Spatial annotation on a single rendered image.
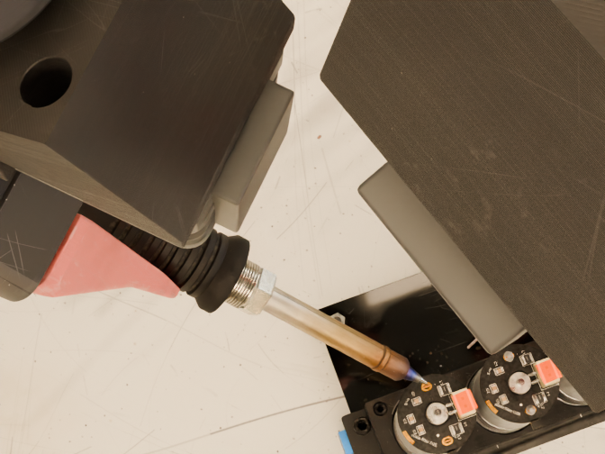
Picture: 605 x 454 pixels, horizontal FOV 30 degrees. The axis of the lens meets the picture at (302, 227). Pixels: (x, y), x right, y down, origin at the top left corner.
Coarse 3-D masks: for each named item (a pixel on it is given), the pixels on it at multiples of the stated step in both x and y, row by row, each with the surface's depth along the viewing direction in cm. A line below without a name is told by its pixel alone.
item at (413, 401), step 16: (416, 384) 36; (432, 384) 36; (448, 384) 36; (400, 400) 36; (416, 400) 36; (432, 400) 36; (448, 400) 36; (400, 416) 36; (416, 416) 36; (416, 432) 35; (432, 432) 35; (448, 432) 35; (464, 432) 35; (432, 448) 35; (448, 448) 35
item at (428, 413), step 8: (432, 408) 36; (440, 408) 36; (432, 416) 36; (440, 416) 36; (448, 416) 36; (432, 424) 36; (440, 424) 36; (400, 432) 37; (400, 440) 38; (448, 440) 35; (408, 448) 38; (416, 448) 36
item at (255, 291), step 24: (240, 288) 33; (264, 288) 33; (288, 312) 34; (312, 312) 34; (312, 336) 34; (336, 336) 34; (360, 336) 35; (360, 360) 35; (384, 360) 35; (408, 360) 35
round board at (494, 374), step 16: (512, 352) 36; (528, 352) 36; (496, 368) 36; (512, 368) 36; (528, 368) 36; (480, 384) 36; (496, 384) 36; (496, 400) 36; (512, 400) 36; (528, 400) 36; (544, 400) 35; (512, 416) 35; (528, 416) 35
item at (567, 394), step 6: (564, 378) 37; (564, 384) 37; (570, 384) 37; (564, 390) 38; (570, 390) 37; (558, 396) 39; (564, 396) 39; (570, 396) 38; (576, 396) 38; (564, 402) 40; (570, 402) 39; (576, 402) 39; (582, 402) 39
